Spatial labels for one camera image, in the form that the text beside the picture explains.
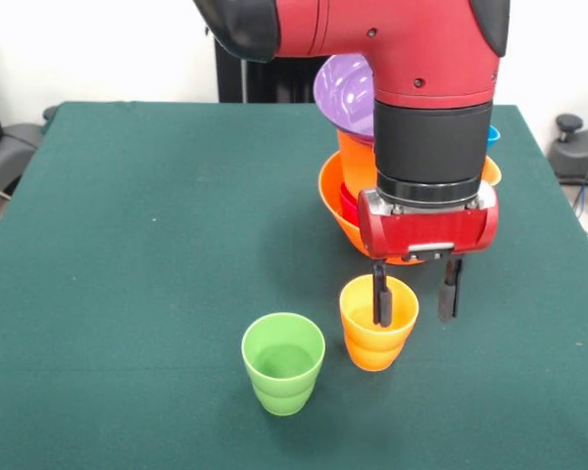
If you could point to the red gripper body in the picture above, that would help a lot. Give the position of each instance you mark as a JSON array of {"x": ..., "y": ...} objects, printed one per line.
[{"x": 426, "y": 232}]

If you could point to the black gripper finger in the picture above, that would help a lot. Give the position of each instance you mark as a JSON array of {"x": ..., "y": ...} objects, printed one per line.
[
  {"x": 381, "y": 303},
  {"x": 448, "y": 294}
]

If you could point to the orange cup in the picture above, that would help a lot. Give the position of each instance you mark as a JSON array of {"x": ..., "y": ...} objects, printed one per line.
[{"x": 372, "y": 350}]

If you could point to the small magenta bowl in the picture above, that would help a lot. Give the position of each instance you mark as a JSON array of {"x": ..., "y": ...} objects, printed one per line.
[{"x": 348, "y": 201}]

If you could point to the large orange bowl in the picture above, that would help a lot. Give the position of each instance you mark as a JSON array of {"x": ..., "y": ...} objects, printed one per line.
[
  {"x": 357, "y": 166},
  {"x": 333, "y": 186}
]

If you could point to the large blue bowl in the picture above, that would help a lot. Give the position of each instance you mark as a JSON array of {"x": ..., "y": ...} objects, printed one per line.
[{"x": 492, "y": 137}]

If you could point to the large purple bowl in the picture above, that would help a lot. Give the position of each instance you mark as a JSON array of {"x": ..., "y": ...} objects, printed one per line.
[{"x": 348, "y": 98}]

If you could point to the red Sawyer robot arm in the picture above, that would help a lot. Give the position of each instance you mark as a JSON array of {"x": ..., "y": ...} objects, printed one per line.
[{"x": 421, "y": 73}]

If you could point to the green cup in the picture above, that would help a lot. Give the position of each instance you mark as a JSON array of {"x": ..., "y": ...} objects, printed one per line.
[{"x": 282, "y": 387}]

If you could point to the dark green tablecloth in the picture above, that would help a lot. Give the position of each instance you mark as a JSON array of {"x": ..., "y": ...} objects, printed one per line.
[{"x": 176, "y": 196}]

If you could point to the black pedestal foot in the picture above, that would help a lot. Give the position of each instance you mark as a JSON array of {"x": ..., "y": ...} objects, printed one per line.
[
  {"x": 10, "y": 147},
  {"x": 578, "y": 156}
]

